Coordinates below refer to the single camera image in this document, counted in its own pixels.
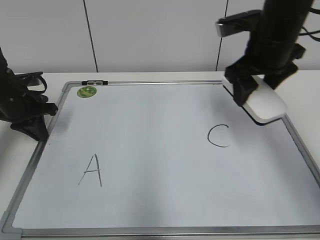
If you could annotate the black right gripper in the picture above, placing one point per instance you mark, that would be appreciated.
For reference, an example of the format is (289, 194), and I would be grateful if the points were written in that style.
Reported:
(274, 59)

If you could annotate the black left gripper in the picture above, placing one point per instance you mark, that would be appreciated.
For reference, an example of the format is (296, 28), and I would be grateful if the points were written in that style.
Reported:
(23, 102)

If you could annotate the white whiteboard eraser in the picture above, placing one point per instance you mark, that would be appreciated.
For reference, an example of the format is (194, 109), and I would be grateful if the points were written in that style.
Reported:
(264, 105)

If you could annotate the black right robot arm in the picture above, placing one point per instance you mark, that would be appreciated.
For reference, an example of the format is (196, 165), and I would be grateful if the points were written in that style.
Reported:
(281, 21)

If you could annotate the green round magnet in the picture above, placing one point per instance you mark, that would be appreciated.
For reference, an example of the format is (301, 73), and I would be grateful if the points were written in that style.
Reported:
(86, 91)

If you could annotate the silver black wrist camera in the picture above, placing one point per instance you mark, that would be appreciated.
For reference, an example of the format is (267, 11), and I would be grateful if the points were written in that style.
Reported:
(241, 22)

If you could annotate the white whiteboard with grey frame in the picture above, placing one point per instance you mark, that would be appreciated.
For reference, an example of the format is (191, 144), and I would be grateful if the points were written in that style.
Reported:
(164, 160)

